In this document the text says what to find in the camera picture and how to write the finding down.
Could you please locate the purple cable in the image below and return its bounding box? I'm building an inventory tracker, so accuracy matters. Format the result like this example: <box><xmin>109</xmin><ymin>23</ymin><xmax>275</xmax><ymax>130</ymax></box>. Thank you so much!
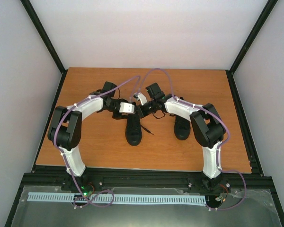
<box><xmin>54</xmin><ymin>75</ymin><xmax>142</xmax><ymax>209</ymax></box>
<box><xmin>137</xmin><ymin>68</ymin><xmax>248</xmax><ymax>211</ymax></box>

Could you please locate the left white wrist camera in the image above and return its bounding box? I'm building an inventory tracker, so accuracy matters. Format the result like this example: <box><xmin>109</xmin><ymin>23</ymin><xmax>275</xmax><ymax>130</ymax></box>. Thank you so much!
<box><xmin>119</xmin><ymin>102</ymin><xmax>135</xmax><ymax>114</ymax></box>

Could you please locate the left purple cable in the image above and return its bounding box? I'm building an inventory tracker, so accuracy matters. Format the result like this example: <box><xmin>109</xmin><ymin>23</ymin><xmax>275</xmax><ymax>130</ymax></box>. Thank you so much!
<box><xmin>54</xmin><ymin>75</ymin><xmax>142</xmax><ymax>209</ymax></box>

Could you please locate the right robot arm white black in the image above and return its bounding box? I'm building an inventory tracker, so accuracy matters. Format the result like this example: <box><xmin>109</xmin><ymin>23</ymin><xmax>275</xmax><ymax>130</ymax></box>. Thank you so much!
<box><xmin>133</xmin><ymin>83</ymin><xmax>228</xmax><ymax>192</ymax></box>

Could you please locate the white slotted cable duct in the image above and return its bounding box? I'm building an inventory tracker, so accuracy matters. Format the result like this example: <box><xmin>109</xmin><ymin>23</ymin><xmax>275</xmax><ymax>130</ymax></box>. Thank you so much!
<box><xmin>27</xmin><ymin>192</ymin><xmax>206</xmax><ymax>206</ymax></box>

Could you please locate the left black corner post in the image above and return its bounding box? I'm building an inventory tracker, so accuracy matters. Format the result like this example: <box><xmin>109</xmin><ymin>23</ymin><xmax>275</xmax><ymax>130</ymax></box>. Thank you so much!
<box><xmin>20</xmin><ymin>0</ymin><xmax>67</xmax><ymax>74</ymax></box>

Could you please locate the black sneaker with laces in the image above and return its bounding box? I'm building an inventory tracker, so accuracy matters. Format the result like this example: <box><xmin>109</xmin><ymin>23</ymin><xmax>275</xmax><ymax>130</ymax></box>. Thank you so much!
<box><xmin>169</xmin><ymin>113</ymin><xmax>191</xmax><ymax>140</ymax></box>

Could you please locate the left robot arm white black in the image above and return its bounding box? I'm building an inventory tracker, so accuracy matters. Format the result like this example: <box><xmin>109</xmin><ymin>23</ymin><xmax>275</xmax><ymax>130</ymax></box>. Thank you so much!
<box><xmin>47</xmin><ymin>81</ymin><xmax>128</xmax><ymax>191</ymax></box>

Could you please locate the black corner post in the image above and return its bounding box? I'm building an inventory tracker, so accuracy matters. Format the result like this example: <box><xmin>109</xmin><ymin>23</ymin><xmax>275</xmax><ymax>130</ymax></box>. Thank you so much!
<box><xmin>229</xmin><ymin>0</ymin><xmax>278</xmax><ymax>76</ymax></box>
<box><xmin>20</xmin><ymin>0</ymin><xmax>67</xmax><ymax>74</ymax></box>

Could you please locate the black sneaker one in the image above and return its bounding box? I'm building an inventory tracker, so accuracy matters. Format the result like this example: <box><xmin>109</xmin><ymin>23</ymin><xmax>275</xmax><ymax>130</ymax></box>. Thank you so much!
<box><xmin>125</xmin><ymin>114</ymin><xmax>153</xmax><ymax>146</ymax></box>

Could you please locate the grey metal base plate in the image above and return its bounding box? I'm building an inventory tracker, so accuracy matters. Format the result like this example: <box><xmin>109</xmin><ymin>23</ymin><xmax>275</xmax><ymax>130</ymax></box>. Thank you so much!
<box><xmin>7</xmin><ymin>186</ymin><xmax>283</xmax><ymax>227</ymax></box>

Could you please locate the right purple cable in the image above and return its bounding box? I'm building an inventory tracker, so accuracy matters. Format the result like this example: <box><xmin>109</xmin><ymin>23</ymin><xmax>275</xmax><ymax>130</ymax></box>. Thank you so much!
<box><xmin>137</xmin><ymin>68</ymin><xmax>248</xmax><ymax>211</ymax></box>

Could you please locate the right black corner post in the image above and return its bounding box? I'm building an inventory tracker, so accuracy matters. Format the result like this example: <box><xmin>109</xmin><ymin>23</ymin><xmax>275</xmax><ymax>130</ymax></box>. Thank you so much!
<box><xmin>229</xmin><ymin>0</ymin><xmax>278</xmax><ymax>76</ymax></box>

